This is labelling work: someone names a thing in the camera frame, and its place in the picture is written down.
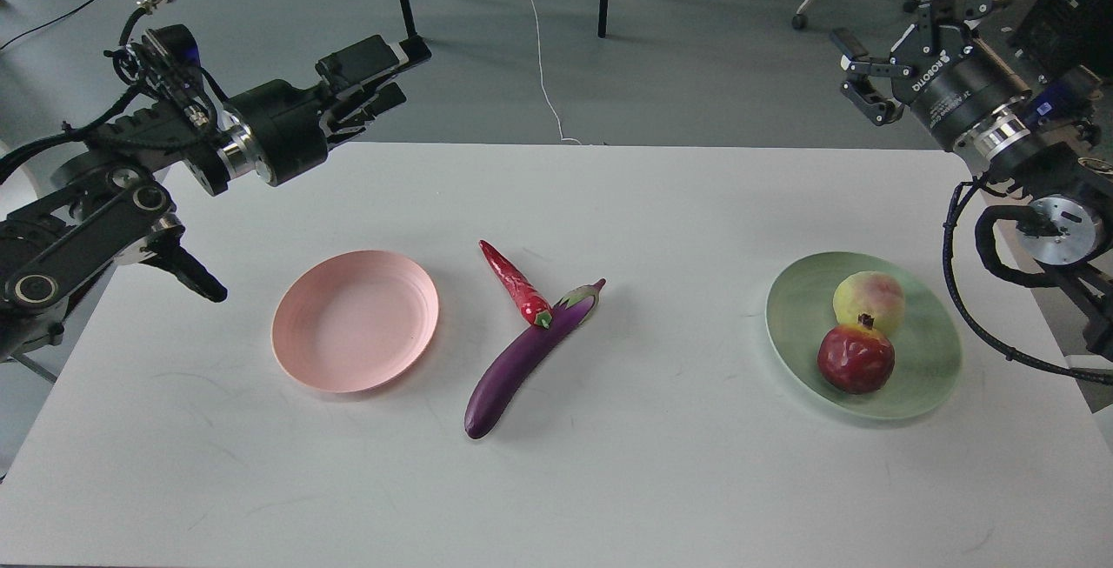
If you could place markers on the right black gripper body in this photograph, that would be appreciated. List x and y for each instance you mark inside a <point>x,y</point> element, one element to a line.
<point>955,86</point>

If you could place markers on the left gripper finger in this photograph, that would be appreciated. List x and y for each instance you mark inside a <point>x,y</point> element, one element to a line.
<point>349,117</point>
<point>370,63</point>

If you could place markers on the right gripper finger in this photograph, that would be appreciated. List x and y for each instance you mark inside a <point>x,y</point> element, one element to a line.
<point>937,23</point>
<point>860,67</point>

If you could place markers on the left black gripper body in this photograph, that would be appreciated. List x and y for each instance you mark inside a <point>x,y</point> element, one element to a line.
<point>273,130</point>

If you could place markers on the yellow green peach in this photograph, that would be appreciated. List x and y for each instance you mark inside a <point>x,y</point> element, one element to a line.
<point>873,293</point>

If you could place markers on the red chili pepper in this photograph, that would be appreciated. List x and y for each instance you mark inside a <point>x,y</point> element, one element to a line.
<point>530,303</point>

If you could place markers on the red pomegranate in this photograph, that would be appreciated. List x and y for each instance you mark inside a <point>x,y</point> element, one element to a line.
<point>855,357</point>

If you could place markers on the purple eggplant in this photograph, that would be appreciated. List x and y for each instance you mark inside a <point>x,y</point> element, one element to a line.
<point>496,388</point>

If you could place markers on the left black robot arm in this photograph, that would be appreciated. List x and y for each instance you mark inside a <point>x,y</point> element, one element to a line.
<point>107,204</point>

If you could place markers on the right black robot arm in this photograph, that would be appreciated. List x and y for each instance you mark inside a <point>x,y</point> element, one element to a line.
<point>1029,149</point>

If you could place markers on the black equipment box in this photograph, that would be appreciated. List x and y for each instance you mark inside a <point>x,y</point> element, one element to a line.
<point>1057,35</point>

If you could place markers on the pink plate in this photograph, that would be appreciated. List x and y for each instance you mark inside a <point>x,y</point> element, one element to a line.
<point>355,322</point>

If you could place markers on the green plate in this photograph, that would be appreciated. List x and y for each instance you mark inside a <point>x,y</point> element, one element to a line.
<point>798,312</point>

